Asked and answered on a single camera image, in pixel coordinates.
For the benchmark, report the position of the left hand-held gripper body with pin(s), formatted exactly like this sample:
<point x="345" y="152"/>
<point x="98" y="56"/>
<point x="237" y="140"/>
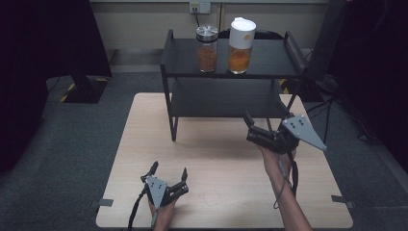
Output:
<point x="157" y="189"/>

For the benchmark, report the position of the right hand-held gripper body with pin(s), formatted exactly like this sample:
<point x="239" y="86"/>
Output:
<point x="301" y="130"/>

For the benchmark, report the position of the black two-tier shelf rack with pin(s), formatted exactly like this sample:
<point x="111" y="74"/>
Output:
<point x="231" y="96"/>

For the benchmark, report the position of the glass jar with white lid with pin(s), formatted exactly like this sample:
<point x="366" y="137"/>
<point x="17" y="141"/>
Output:
<point x="240" y="48"/>

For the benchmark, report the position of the glass jar with metal lid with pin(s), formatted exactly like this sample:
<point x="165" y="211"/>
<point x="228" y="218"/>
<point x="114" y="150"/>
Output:
<point x="207" y="51"/>

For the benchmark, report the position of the person's left hand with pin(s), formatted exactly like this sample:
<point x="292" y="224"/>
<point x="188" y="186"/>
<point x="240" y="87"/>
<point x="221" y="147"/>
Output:
<point x="163" y="215"/>

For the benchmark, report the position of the person's right hand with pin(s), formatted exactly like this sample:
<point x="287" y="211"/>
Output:
<point x="274" y="162"/>

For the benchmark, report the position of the grey tape strip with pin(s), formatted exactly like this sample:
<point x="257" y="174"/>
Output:
<point x="341" y="199"/>
<point x="104" y="202"/>

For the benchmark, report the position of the black upright panel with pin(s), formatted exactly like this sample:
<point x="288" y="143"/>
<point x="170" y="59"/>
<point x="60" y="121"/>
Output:
<point x="327" y="38"/>

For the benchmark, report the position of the dark curtain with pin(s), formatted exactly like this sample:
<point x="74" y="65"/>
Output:
<point x="38" y="48"/>
<point x="378" y="64"/>

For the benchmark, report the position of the black stand base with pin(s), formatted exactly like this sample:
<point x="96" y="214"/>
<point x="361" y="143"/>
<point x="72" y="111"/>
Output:
<point x="85" y="91"/>

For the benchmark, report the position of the wall power outlet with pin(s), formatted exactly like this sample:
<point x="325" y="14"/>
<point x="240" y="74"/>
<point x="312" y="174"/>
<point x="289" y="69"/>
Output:
<point x="199" y="7"/>

